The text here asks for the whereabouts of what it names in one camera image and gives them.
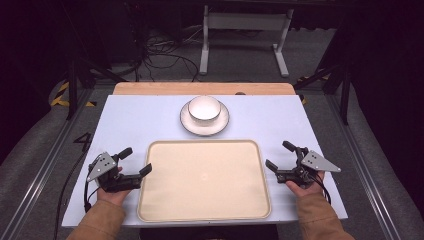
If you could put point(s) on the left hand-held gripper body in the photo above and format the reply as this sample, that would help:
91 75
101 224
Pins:
101 165

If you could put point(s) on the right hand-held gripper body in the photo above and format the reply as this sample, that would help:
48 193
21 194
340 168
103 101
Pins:
316 162

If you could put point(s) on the beige tray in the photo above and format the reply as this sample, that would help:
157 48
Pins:
204 181

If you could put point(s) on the white plate with dark rim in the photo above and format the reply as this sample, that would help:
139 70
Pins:
203 130

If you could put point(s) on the white bowl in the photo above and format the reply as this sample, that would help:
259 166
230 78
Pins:
204 108

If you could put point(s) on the person's right hand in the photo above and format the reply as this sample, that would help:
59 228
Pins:
306 190

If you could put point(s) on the person's left hand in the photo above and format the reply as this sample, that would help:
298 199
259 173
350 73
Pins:
113 197

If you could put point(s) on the yellow black hazard tape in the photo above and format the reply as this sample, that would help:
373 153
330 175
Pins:
304 100
61 101

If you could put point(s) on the black tripod stand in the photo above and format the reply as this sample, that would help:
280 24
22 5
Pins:
71 86
345 96

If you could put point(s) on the aluminium floor rail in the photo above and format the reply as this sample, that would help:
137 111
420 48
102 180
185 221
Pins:
360 156
43 170

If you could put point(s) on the white metal stand frame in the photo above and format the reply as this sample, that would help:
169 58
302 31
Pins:
245 21

